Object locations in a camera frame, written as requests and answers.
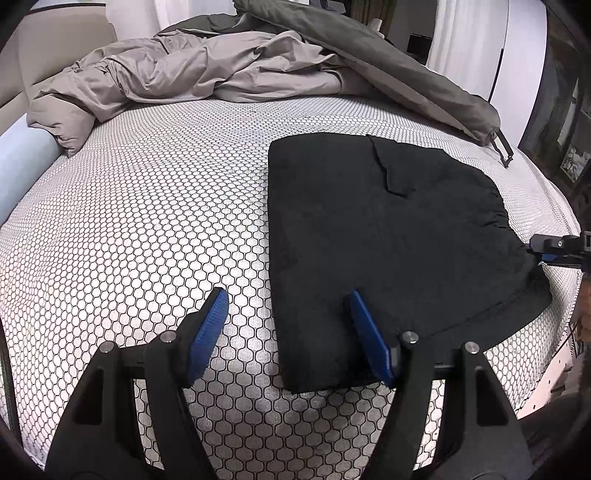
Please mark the beige upholstered headboard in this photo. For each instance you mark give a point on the beige upholstered headboard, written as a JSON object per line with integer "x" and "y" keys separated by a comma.
{"x": 55, "y": 46}

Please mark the light blue bolster pillow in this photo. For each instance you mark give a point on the light blue bolster pillow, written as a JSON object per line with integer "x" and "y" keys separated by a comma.
{"x": 23, "y": 157}

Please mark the black pants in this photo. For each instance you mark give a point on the black pants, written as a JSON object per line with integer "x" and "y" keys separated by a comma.
{"x": 369, "y": 221}

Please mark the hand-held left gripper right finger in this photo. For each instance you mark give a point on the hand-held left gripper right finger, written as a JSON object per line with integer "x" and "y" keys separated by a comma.
{"x": 369, "y": 337}

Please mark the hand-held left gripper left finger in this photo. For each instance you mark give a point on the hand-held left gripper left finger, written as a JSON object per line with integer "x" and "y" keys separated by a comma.
{"x": 210, "y": 332}

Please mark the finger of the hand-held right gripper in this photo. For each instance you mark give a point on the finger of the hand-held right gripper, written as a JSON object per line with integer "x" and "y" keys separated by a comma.
{"x": 551, "y": 242}
{"x": 551, "y": 257}

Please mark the olive green garment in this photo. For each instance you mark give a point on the olive green garment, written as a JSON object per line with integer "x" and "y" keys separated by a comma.
{"x": 406, "y": 78}

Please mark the dark display cabinet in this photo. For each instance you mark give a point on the dark display cabinet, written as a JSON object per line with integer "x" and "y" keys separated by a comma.
{"x": 558, "y": 92}

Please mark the white wardrobe door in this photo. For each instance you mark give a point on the white wardrobe door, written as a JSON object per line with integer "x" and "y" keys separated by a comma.
{"x": 521, "y": 69}

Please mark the grey lilac garment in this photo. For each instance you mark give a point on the grey lilac garment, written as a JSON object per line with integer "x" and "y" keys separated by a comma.
{"x": 184, "y": 74}

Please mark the white honeycomb pattern mattress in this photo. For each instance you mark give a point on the white honeycomb pattern mattress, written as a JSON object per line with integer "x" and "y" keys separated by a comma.
{"x": 161, "y": 207}

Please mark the small framed picture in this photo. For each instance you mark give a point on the small framed picture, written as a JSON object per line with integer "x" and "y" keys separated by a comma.
{"x": 575, "y": 161}

